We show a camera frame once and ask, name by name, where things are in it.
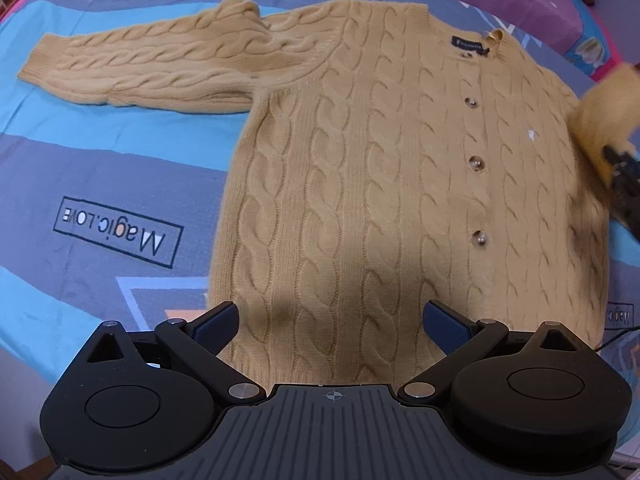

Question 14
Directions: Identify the tan cable-knit cardigan sweater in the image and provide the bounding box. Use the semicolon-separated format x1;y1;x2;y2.
20;0;639;388

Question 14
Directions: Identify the blue grey patterned bed sheet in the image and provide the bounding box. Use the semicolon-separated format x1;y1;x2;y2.
0;0;640;461

